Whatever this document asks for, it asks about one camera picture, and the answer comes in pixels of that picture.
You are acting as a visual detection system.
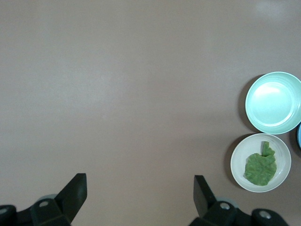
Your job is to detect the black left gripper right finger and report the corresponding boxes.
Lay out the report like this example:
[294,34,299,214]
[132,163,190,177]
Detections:
[189,175,286,226]

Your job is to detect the mint green round plate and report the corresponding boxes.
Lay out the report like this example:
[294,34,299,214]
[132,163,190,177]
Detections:
[245,71,301,136]

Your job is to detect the green lettuce leaf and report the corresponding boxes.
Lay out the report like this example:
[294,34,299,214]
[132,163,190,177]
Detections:
[243,141,277,186]

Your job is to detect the beige round plate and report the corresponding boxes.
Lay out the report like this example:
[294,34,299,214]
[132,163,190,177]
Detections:
[230,133,293,194]

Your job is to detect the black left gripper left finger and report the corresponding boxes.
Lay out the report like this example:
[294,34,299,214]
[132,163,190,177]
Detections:
[0,173,88,226]

